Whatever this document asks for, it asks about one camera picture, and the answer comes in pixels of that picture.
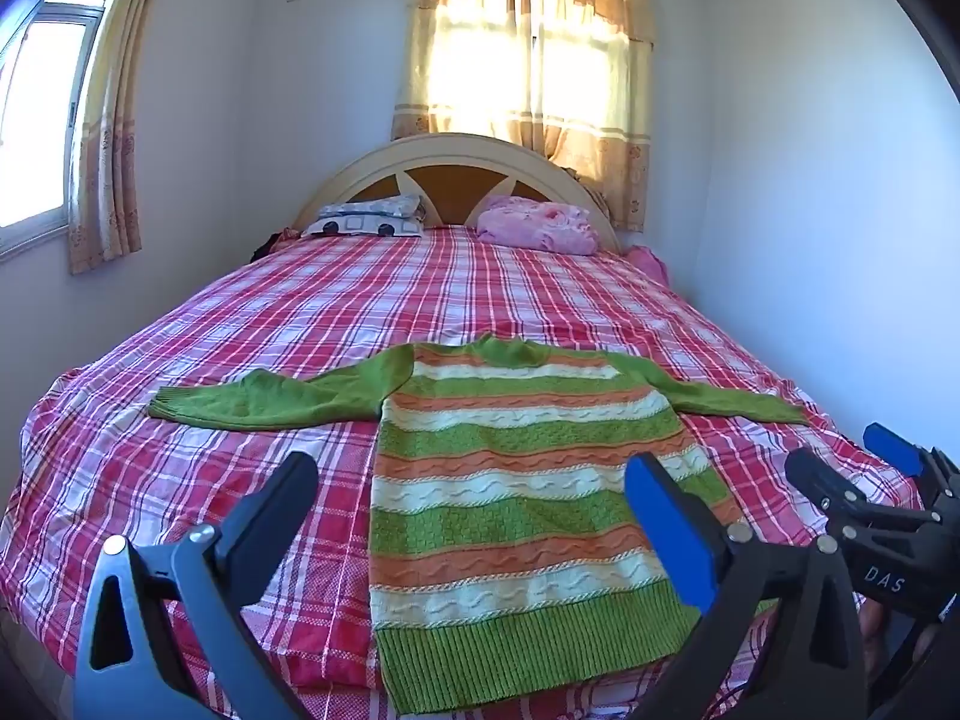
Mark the pink floral pillow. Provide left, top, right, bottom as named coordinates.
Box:
left=476, top=195, right=601, bottom=256

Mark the white patterned pillow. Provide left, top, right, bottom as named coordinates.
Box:
left=300, top=195, right=427, bottom=239

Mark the pink cloth beside bed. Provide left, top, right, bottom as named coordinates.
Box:
left=626, top=244, right=670, bottom=286

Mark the beige side window curtain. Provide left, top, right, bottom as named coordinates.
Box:
left=67, top=0, right=162, bottom=276

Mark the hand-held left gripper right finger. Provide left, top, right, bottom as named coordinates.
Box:
left=624, top=453, right=868, bottom=720

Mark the green striped knit sweater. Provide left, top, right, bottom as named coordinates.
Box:
left=148, top=336, right=809, bottom=717

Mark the cream arched wooden headboard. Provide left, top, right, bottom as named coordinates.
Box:
left=289, top=133, right=623, bottom=252

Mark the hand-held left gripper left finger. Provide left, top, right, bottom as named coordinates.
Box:
left=75, top=451, right=320, bottom=720

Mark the bed with red plaid sheet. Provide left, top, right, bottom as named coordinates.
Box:
left=0, top=225, right=928, bottom=720

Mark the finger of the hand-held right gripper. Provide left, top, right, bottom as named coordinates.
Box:
left=784, top=447, right=940, bottom=542
left=862, top=423, right=960, bottom=512

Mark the dark item beside pillow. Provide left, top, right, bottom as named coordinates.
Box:
left=251, top=229, right=301, bottom=265

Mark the side window with metal frame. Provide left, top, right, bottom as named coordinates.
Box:
left=0, top=0, right=132, bottom=252

